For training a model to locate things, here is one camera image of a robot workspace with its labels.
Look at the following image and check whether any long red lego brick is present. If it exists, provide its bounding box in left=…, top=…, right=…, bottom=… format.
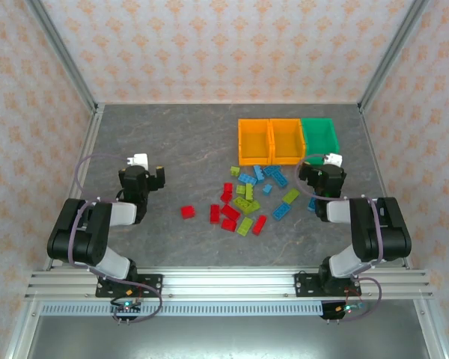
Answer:
left=251, top=215, right=268, bottom=236
left=221, top=203, right=242, bottom=220

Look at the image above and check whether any orange plastic bin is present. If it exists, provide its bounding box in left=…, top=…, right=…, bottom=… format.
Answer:
left=237, top=118, right=274, bottom=167
left=269, top=118, right=307, bottom=167

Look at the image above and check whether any green plastic bin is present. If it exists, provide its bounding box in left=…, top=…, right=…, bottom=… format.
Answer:
left=301, top=117, right=340, bottom=167

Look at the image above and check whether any controller board with LED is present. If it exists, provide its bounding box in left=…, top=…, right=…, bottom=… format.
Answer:
left=110, top=298, right=142, bottom=314
left=335, top=302, right=364, bottom=314

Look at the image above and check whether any grey metal shelf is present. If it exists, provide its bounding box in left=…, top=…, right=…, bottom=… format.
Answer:
left=25, top=314, right=435, bottom=359

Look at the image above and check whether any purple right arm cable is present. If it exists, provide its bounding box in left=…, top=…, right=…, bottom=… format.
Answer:
left=295, top=153, right=383, bottom=322

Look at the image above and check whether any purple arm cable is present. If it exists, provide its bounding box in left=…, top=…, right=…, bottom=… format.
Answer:
left=69, top=153, right=164, bottom=325
left=295, top=153, right=383, bottom=322

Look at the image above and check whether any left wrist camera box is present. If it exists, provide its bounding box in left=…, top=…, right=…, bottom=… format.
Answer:
left=132, top=152, right=150, bottom=170

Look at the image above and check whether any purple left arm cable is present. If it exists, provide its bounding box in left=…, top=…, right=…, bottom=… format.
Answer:
left=69, top=153, right=164, bottom=325

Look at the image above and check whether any aluminium side rail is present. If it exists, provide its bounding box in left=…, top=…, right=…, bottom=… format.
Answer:
left=44, top=104, right=106, bottom=270
left=358, top=104, right=412, bottom=270

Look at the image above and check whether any wide aluminium base rail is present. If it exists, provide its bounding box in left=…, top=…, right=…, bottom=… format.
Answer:
left=24, top=266, right=435, bottom=301

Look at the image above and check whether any grey slotted cable duct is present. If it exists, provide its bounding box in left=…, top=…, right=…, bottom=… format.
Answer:
left=40, top=302, right=325, bottom=318

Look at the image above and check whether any aluminium frame post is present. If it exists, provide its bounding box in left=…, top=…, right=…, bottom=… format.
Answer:
left=24, top=0, right=100, bottom=113
left=358, top=0, right=433, bottom=113

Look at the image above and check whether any aluminium lower frame rail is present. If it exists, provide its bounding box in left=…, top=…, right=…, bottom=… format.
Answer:
left=415, top=298, right=449, bottom=359
left=3, top=298, right=42, bottom=359

